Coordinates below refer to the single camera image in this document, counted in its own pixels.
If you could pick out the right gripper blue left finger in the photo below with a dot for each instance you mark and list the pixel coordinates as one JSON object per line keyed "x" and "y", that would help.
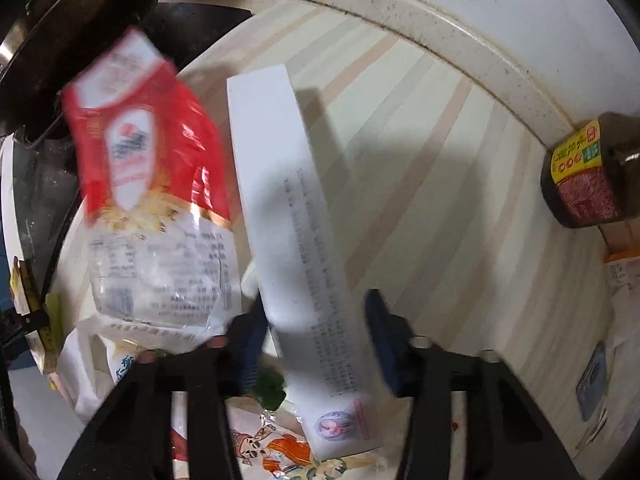
{"x": 246, "y": 335}

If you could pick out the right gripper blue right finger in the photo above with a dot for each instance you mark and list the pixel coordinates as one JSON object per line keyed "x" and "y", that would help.
{"x": 391, "y": 340}

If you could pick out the green pepper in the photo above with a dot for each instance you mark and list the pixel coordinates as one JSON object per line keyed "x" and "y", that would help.
{"x": 268, "y": 390}

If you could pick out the white paper box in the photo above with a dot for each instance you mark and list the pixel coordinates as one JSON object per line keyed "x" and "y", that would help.
{"x": 314, "y": 323}

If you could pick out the red white food bag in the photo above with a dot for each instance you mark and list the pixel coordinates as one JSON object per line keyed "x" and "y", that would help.
{"x": 153, "y": 260}

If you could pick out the yellow snack wrapper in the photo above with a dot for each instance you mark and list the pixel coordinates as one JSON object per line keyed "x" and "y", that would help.
{"x": 36, "y": 325}

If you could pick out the cartoon printed snack bag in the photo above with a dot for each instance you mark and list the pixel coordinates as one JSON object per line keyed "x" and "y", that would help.
{"x": 272, "y": 446}

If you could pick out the dark sauce jar yellow label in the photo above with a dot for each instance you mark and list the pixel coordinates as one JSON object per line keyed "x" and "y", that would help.
{"x": 592, "y": 176}

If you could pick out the black wok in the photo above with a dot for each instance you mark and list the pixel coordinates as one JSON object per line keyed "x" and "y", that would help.
{"x": 47, "y": 45}

